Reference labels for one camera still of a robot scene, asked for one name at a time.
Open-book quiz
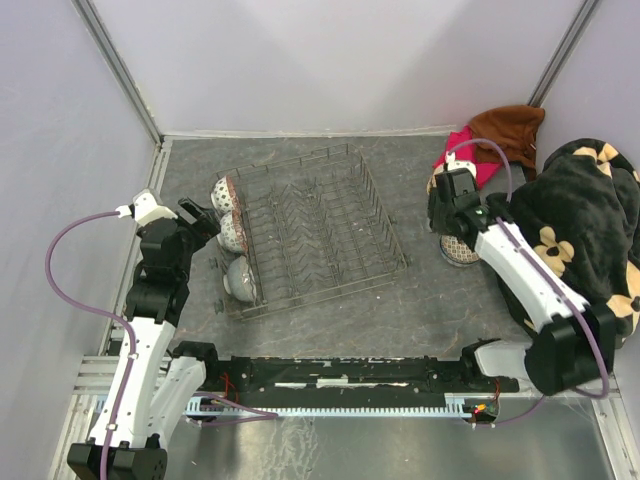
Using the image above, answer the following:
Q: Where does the red lattice pattern bowl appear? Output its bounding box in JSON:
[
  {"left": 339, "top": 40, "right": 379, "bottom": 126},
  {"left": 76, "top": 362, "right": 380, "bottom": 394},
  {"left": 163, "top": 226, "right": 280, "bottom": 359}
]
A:
[{"left": 426, "top": 172, "right": 437, "bottom": 194}]

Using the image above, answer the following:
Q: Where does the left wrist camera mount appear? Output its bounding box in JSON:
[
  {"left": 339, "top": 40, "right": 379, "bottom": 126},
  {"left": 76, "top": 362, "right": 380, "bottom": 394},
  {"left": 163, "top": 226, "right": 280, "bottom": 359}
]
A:
[{"left": 115, "top": 189, "right": 178, "bottom": 227}]

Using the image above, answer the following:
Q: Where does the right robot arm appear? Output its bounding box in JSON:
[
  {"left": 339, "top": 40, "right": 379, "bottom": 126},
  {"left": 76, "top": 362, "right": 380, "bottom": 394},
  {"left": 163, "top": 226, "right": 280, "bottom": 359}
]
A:
[{"left": 428, "top": 169, "right": 616, "bottom": 398}]

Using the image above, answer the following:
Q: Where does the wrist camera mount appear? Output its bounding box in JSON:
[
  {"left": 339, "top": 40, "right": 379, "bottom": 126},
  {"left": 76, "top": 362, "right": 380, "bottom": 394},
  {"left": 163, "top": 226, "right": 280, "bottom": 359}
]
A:
[
  {"left": 115, "top": 189, "right": 178, "bottom": 227},
  {"left": 443, "top": 152, "right": 477, "bottom": 177}
]

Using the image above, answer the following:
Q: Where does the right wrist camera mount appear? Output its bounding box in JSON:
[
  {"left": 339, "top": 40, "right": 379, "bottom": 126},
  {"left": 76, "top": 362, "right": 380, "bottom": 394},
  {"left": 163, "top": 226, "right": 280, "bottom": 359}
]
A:
[{"left": 443, "top": 152, "right": 477, "bottom": 177}]

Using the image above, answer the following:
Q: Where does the light blue cable duct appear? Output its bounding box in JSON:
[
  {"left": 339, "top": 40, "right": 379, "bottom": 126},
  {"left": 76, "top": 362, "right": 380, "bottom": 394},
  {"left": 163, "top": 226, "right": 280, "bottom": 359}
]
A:
[{"left": 183, "top": 396, "right": 499, "bottom": 421}]

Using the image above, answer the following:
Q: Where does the brown cloth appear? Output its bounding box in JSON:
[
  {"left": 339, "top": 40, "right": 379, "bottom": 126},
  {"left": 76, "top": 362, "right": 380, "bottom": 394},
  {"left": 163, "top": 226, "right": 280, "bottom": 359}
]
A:
[{"left": 468, "top": 105, "right": 545, "bottom": 181}]

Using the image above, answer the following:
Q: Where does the grey speckled bowl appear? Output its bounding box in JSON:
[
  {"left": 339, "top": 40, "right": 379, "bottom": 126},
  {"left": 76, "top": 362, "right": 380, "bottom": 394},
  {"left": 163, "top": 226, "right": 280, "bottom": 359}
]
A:
[{"left": 223, "top": 256, "right": 257, "bottom": 303}]

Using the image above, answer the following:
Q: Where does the black floral blanket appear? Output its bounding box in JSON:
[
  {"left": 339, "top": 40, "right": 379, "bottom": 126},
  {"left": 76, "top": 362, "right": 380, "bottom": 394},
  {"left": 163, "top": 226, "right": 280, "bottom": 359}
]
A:
[{"left": 486, "top": 138, "right": 639, "bottom": 347}]

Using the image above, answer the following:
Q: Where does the pink cloth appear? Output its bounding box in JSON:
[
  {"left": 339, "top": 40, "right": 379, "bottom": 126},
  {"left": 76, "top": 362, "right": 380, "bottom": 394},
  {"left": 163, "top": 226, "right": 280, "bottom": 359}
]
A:
[{"left": 433, "top": 126, "right": 503, "bottom": 189}]

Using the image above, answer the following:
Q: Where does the red green dotted bowl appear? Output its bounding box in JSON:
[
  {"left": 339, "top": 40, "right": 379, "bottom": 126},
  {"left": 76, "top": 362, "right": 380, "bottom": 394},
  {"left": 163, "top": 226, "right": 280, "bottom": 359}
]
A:
[{"left": 216, "top": 210, "right": 248, "bottom": 254}]

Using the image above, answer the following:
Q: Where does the green diamond pattern bowl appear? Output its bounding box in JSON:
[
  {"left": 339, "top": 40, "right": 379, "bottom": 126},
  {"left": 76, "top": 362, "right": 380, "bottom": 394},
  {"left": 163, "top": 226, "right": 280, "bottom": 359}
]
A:
[{"left": 210, "top": 175, "right": 239, "bottom": 215}]

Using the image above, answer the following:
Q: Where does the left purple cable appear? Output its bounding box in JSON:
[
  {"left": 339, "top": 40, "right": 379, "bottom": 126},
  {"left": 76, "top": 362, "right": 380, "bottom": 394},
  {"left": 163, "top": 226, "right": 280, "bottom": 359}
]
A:
[{"left": 44, "top": 209, "right": 279, "bottom": 480}]

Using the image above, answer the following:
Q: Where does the multicolour scale pattern bowl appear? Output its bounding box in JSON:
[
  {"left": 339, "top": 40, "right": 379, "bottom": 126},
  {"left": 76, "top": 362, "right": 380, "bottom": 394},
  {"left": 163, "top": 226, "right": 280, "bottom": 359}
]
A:
[{"left": 439, "top": 235, "right": 480, "bottom": 267}]

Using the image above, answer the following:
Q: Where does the grey wire dish rack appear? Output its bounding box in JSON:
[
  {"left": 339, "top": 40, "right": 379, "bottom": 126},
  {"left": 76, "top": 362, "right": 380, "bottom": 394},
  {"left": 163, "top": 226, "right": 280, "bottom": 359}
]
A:
[{"left": 215, "top": 144, "right": 407, "bottom": 319}]

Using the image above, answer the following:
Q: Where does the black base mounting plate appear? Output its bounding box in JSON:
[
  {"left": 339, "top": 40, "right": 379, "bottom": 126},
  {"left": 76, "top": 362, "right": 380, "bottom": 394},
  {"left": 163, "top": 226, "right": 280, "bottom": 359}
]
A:
[{"left": 202, "top": 356, "right": 519, "bottom": 409}]

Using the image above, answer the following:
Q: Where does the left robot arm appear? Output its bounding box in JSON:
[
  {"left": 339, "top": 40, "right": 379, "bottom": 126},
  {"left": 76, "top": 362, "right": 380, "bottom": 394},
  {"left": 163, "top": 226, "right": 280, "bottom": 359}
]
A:
[{"left": 67, "top": 191, "right": 221, "bottom": 479}]

